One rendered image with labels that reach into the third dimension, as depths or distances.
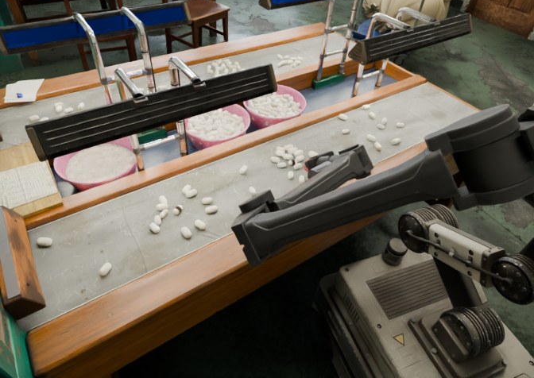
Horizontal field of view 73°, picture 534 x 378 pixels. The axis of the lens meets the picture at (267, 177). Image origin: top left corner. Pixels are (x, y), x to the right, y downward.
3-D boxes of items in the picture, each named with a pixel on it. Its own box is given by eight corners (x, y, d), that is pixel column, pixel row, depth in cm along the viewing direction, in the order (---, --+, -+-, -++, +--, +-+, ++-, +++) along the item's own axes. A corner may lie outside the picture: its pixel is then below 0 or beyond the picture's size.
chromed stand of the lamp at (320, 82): (343, 80, 187) (365, -13, 156) (314, 90, 178) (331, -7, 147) (320, 65, 198) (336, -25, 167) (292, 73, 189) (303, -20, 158)
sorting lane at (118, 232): (479, 116, 162) (481, 112, 160) (29, 336, 81) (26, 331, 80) (425, 86, 179) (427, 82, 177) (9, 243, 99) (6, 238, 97)
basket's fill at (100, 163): (147, 182, 124) (145, 170, 120) (79, 207, 114) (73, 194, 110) (125, 146, 137) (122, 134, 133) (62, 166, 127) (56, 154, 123)
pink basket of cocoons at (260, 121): (315, 125, 156) (319, 107, 150) (265, 144, 144) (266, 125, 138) (280, 97, 171) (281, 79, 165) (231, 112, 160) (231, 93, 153)
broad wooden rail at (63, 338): (489, 155, 164) (510, 121, 152) (62, 404, 84) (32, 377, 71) (466, 141, 171) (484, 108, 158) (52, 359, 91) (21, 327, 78)
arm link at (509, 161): (579, 156, 40) (561, 111, 40) (500, 195, 40) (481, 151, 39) (516, 156, 49) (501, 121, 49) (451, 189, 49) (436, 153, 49)
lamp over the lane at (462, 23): (470, 34, 147) (479, 16, 142) (363, 66, 119) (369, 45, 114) (454, 27, 151) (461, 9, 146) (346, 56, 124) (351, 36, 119)
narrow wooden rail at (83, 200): (420, 98, 183) (428, 78, 176) (19, 256, 103) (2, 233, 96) (412, 93, 186) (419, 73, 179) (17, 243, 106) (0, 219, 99)
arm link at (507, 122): (234, 283, 59) (207, 229, 58) (265, 248, 71) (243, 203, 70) (554, 189, 39) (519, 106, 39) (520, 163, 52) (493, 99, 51)
